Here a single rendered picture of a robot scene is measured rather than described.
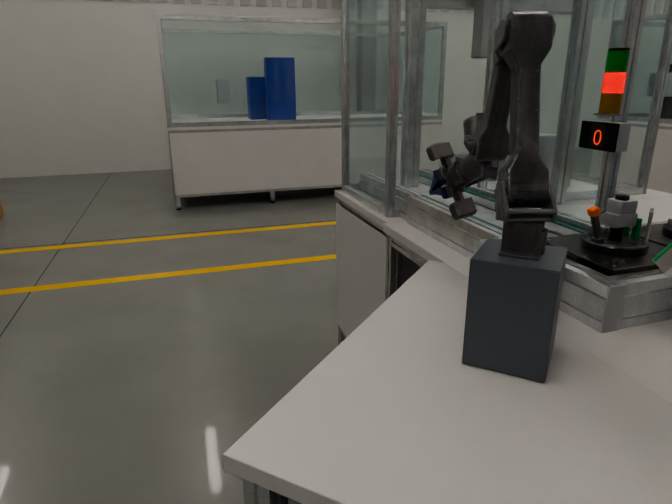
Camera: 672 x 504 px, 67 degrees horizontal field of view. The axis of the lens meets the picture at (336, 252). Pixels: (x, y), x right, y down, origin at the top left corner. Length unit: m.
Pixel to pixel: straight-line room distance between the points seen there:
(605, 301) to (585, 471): 0.44
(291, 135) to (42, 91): 4.35
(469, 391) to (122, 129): 8.30
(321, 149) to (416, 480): 5.51
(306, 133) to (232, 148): 0.86
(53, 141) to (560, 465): 8.70
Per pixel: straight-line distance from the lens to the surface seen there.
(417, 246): 1.60
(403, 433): 0.78
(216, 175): 5.90
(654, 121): 2.60
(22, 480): 2.28
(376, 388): 0.87
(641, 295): 1.20
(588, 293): 1.16
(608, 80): 1.50
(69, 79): 8.95
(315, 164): 6.07
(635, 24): 1.53
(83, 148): 8.99
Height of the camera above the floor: 1.34
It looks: 18 degrees down
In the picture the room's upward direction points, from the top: straight up
